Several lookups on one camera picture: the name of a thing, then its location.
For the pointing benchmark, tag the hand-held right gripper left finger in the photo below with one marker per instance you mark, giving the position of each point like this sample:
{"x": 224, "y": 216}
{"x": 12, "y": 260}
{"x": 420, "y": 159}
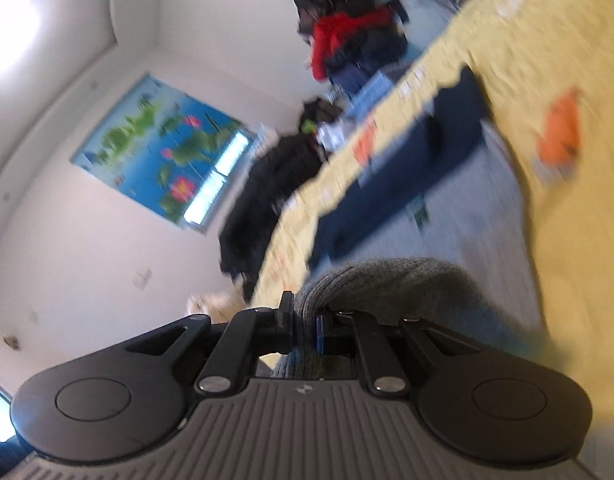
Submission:
{"x": 237, "y": 345}

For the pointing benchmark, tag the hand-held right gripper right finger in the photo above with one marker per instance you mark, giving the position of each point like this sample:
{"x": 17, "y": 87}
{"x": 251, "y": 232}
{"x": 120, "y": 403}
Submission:
{"x": 337, "y": 332}

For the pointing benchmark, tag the grey sweater with navy sleeves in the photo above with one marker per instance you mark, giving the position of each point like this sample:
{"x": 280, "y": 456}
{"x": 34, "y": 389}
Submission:
{"x": 377, "y": 285}

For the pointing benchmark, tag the pile of clothes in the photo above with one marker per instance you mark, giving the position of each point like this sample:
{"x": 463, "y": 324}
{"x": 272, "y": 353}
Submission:
{"x": 352, "y": 25}

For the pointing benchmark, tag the cream bag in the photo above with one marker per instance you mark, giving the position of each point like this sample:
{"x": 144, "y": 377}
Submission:
{"x": 214, "y": 305}

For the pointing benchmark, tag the black jacket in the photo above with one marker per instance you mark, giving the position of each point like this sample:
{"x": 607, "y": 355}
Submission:
{"x": 267, "y": 185}

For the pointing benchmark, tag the blue flower-printed blind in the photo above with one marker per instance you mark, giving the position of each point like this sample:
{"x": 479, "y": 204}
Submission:
{"x": 147, "y": 145}

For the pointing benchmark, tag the light blue knitted cloth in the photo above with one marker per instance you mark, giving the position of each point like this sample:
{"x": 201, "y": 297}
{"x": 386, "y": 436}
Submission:
{"x": 372, "y": 91}

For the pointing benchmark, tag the yellow printed blanket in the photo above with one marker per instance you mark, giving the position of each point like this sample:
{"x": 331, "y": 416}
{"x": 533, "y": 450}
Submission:
{"x": 587, "y": 240}

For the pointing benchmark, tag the ceiling light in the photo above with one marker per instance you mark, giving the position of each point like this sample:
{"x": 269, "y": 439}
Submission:
{"x": 9, "y": 25}

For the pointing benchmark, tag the white wall socket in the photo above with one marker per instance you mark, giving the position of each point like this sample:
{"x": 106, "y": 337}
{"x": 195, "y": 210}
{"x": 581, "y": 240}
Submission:
{"x": 142, "y": 278}

